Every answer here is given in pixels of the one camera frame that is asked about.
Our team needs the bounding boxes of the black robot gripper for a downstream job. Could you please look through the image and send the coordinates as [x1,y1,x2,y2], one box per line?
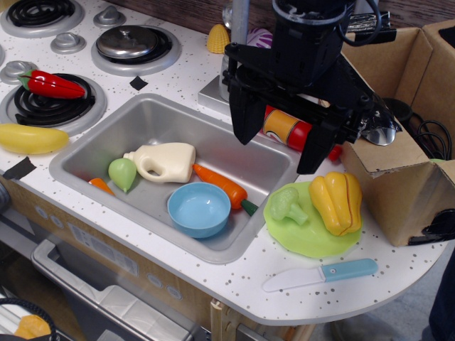
[223,1,374,175]

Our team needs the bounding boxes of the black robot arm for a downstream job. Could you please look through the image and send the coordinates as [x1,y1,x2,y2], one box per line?
[223,1,373,175]

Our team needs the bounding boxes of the light blue plastic bowl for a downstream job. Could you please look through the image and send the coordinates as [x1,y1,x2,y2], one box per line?
[167,183,231,239]

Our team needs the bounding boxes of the red toy ketchup bottle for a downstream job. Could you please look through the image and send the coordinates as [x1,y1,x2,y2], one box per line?
[259,104,343,162]

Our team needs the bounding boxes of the grey toy faucet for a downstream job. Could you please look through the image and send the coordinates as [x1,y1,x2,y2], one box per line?
[198,1,250,116]

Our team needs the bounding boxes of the green toy broccoli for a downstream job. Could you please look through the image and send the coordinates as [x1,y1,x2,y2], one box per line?
[269,187,308,225]

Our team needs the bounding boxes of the yellow toy bell pepper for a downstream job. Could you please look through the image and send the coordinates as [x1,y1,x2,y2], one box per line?
[309,172,363,237]

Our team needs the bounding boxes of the purple white toy ball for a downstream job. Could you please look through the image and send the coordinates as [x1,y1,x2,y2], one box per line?
[247,28,273,48]

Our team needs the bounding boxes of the yellow toy corn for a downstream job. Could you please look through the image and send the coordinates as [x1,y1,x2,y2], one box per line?
[206,24,230,54]

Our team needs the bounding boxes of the cream toy detergent bottle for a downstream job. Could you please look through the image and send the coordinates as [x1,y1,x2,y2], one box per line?
[123,142,196,183]

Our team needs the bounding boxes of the light green plastic plate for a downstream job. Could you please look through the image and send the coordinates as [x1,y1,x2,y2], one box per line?
[263,182,362,259]

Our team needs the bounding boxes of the back right stove burner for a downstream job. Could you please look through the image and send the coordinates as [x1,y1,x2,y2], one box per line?
[91,25,181,77]

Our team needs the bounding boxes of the stove burner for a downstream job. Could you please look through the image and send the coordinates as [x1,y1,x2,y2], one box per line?
[91,25,181,77]
[1,74,107,136]
[1,0,85,38]

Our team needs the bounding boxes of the cardboard box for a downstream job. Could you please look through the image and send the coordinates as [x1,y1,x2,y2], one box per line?
[341,27,454,246]
[421,19,455,124]

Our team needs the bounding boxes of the black tape square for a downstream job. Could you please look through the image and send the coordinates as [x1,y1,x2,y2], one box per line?
[129,76,148,91]

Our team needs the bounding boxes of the green toy pear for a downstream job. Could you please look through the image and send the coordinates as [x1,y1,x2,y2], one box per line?
[108,158,137,193]

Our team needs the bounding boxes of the metal sink basin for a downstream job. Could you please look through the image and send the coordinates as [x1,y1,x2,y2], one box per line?
[49,94,300,264]

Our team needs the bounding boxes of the metal pot lid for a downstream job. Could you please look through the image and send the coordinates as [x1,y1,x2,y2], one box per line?
[96,25,158,60]

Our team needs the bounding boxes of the small orange toy carrot piece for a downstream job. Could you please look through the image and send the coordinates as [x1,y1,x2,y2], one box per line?
[88,178,115,196]

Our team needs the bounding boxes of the grey stove knob top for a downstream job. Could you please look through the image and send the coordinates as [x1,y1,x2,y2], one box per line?
[93,5,126,28]

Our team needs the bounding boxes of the grey stove knob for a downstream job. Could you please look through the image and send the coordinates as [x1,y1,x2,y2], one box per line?
[93,5,126,28]
[50,32,86,55]
[1,60,38,85]

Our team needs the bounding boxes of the grey stove knob middle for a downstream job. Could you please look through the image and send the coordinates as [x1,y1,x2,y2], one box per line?
[50,32,86,55]

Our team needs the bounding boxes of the red toy chili pepper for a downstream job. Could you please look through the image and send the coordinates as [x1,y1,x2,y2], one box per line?
[17,69,86,99]

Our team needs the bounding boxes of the yellow toy banana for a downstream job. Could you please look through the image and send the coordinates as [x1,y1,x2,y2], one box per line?
[1,124,70,155]

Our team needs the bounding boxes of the front left stove burner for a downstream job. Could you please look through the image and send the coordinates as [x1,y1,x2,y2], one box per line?
[1,74,107,136]

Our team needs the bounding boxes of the black tape strip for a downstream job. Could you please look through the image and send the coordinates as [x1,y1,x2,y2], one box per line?
[3,156,36,180]

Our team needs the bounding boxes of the back left stove burner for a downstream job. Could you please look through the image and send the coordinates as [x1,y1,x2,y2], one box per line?
[1,0,85,38]

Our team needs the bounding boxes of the grey stove knob lower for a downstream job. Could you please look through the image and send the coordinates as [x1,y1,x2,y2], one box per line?
[1,60,38,85]

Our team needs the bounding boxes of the orange toy in basket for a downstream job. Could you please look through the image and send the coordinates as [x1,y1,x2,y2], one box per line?
[14,315,51,340]

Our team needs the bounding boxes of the black cables in box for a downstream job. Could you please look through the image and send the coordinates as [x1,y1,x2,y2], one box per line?
[408,112,454,161]

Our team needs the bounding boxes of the toy knife blue handle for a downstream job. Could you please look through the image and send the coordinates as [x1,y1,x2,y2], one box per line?
[262,259,378,293]

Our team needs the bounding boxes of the grey oven door handle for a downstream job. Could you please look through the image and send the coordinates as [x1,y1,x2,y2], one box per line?
[31,239,193,340]

